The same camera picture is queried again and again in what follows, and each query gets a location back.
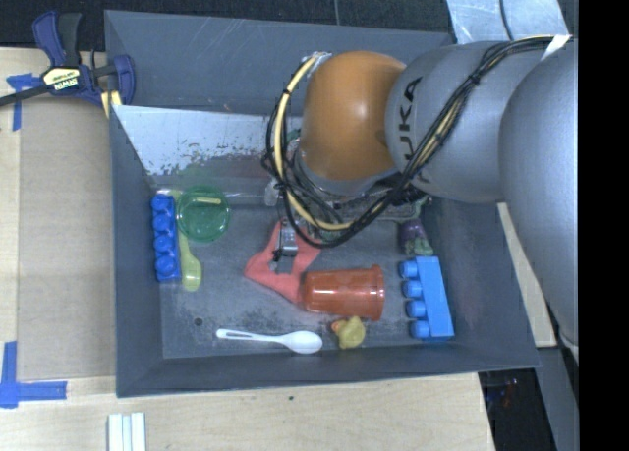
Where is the red cloth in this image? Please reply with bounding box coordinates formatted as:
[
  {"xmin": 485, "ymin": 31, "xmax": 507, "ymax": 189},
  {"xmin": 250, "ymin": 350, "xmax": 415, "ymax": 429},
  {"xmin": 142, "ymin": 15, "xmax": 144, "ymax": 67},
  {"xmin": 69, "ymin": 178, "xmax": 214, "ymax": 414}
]
[{"xmin": 244, "ymin": 220, "xmax": 323, "ymax": 304}]

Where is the orange clear plastic cup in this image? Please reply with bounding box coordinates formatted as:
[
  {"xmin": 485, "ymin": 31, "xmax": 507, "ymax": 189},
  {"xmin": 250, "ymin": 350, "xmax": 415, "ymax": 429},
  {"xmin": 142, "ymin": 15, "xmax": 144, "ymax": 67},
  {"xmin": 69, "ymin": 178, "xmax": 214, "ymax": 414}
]
[{"xmin": 300, "ymin": 264, "xmax": 386, "ymax": 322}]

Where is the green clear plastic cup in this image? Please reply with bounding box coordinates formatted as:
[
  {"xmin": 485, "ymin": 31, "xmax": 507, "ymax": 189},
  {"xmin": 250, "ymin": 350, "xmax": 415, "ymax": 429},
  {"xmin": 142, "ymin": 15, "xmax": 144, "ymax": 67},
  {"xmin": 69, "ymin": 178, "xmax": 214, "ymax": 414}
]
[{"xmin": 175, "ymin": 185, "xmax": 232, "ymax": 245}]

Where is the white plastic spoon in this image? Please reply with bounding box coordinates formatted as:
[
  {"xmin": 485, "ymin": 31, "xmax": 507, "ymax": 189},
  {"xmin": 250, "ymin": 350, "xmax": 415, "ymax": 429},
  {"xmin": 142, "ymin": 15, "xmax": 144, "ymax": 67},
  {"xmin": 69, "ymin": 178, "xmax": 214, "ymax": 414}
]
[{"xmin": 215, "ymin": 328, "xmax": 324, "ymax": 356}]

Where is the yellow-green plastic spoon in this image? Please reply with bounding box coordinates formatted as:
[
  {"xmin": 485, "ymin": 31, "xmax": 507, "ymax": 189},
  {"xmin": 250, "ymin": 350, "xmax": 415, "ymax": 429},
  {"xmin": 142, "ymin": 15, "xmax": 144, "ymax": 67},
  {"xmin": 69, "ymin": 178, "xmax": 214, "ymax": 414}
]
[{"xmin": 169, "ymin": 188, "xmax": 203, "ymax": 293}]

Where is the yellow toy duck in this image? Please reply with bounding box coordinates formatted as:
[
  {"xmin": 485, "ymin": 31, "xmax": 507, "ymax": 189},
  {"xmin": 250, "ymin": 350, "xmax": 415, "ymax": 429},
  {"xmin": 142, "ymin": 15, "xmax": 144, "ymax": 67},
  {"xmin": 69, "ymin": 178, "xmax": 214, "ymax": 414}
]
[{"xmin": 330, "ymin": 315, "xmax": 368, "ymax": 350}]

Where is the dark blue toy brick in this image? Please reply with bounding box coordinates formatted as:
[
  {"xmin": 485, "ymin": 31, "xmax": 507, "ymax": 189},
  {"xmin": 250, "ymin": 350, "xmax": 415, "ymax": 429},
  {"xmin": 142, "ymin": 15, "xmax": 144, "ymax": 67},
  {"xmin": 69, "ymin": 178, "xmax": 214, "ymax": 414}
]
[{"xmin": 149, "ymin": 193, "xmax": 183, "ymax": 284}]

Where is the purple toy eggplant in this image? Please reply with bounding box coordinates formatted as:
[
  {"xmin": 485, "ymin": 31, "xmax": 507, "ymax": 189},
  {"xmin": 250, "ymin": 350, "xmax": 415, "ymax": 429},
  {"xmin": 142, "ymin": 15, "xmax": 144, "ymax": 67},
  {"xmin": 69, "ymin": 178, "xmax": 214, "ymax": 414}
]
[{"xmin": 397, "ymin": 217, "xmax": 435, "ymax": 257}]

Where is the light blue toy brick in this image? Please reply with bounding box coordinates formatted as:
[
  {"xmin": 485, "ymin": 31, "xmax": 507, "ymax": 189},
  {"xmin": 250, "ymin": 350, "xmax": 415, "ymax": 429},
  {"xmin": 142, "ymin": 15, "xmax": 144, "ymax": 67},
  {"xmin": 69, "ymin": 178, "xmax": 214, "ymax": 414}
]
[{"xmin": 397, "ymin": 255, "xmax": 456, "ymax": 341}]

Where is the grey metal bin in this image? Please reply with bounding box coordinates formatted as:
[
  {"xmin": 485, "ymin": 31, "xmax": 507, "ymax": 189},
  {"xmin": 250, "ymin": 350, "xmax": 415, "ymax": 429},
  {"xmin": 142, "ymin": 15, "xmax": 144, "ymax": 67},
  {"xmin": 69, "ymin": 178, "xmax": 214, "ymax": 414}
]
[{"xmin": 103, "ymin": 9, "xmax": 543, "ymax": 399}]

